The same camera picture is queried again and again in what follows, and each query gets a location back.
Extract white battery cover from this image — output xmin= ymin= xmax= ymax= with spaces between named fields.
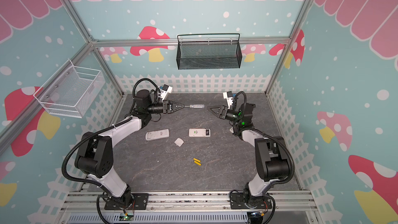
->
xmin=175 ymin=138 xmax=184 ymax=147

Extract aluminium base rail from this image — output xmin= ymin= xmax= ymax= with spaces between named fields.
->
xmin=55 ymin=190 xmax=323 ymax=224

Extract black mesh wall basket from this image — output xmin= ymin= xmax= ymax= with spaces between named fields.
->
xmin=176 ymin=33 xmax=243 ymax=70

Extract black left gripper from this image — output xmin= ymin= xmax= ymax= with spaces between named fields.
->
xmin=146 ymin=100 xmax=184 ymax=114

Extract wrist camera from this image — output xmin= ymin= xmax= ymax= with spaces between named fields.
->
xmin=160 ymin=84 xmax=173 ymax=101
xmin=223 ymin=91 xmax=237 ymax=110

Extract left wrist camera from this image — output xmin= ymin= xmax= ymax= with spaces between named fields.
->
xmin=160 ymin=84 xmax=173 ymax=101

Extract white wire wall basket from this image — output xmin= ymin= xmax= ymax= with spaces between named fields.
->
xmin=33 ymin=60 xmax=105 ymax=118

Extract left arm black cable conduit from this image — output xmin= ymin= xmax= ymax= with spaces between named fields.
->
xmin=61 ymin=78 xmax=162 ymax=224

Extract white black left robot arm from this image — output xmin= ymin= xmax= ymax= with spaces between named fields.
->
xmin=75 ymin=90 xmax=185 ymax=208

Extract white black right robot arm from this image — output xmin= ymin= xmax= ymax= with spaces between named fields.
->
xmin=207 ymin=103 xmax=294 ymax=209

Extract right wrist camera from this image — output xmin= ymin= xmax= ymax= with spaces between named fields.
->
xmin=223 ymin=91 xmax=237 ymax=110

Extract thin metal pry tool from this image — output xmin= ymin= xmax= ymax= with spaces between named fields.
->
xmin=184 ymin=104 xmax=205 ymax=108

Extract white remote control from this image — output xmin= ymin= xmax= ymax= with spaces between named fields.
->
xmin=189 ymin=129 xmax=210 ymax=138
xmin=145 ymin=129 xmax=170 ymax=141

